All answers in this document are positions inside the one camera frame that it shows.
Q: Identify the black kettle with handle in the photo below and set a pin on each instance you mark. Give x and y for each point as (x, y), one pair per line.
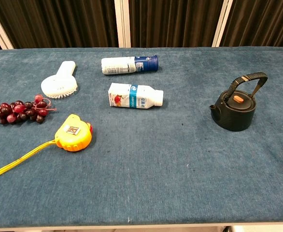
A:
(235, 116)

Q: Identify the blue table cloth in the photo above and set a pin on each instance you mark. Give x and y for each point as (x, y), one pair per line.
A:
(156, 157)

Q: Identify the white bottle blue cap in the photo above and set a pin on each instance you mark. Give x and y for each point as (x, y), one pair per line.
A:
(117, 65)

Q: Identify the yellow tape measure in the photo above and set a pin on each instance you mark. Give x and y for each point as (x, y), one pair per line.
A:
(74, 137)

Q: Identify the white handheld fan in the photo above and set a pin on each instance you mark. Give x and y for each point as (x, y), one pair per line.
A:
(59, 84)

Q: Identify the black curtain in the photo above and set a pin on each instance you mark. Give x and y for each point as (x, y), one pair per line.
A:
(175, 21)
(264, 21)
(59, 21)

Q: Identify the red grape bunch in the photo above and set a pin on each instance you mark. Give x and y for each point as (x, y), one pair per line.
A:
(18, 108)

